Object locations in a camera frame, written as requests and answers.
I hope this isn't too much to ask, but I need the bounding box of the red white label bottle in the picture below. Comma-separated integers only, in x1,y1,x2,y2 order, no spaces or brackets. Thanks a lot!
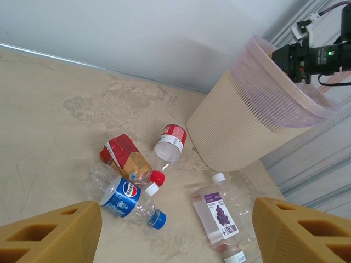
152,123,188,172

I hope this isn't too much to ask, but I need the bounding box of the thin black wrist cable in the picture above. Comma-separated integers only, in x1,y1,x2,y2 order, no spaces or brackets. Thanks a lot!
318,73,351,87

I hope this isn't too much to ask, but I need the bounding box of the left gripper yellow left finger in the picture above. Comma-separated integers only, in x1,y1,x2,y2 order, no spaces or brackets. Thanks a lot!
0,200,103,263

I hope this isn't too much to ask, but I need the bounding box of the pink waste basket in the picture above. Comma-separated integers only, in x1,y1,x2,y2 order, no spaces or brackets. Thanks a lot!
185,34,342,173

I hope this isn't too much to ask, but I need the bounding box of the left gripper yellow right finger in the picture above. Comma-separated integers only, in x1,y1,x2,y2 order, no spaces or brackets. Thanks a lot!
252,196,351,263

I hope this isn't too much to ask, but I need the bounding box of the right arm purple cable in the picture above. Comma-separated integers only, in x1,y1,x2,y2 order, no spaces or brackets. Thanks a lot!
318,0,351,15

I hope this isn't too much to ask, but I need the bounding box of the red bottle cap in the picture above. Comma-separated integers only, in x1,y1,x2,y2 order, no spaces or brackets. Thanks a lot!
150,169,167,187

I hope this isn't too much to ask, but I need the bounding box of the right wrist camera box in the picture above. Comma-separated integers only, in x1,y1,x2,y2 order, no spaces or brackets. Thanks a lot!
290,13,320,49

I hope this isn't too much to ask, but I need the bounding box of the pink bin liner bag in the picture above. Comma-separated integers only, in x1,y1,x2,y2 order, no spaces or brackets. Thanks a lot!
229,34,342,128

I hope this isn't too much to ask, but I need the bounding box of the clear unlabelled white cap bottle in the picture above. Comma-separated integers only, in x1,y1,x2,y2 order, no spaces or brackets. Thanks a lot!
211,172,258,242

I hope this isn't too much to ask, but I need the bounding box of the Pepsi label plastic bottle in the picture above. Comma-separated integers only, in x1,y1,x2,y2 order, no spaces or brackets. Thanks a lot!
86,162,167,230

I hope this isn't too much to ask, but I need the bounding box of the purple grape label bottle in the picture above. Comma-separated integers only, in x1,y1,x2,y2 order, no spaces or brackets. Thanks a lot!
191,191,246,263

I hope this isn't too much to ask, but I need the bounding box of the red orange label bottle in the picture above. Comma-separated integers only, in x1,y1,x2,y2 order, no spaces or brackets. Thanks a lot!
99,133,160,197

